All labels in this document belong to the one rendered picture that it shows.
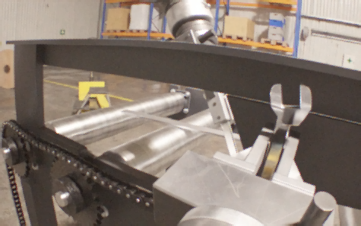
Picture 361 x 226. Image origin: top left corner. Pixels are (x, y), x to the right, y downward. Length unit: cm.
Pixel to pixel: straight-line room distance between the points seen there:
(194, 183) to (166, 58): 26
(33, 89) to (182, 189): 56
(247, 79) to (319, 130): 12
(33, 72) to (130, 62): 32
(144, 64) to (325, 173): 32
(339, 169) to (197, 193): 23
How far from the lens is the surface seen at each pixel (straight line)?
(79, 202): 51
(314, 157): 35
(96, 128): 89
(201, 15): 48
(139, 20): 1026
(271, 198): 18
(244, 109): 34
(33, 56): 68
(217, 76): 36
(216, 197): 17
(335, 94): 34
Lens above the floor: 116
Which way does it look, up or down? 15 degrees down
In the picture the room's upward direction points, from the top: 5 degrees clockwise
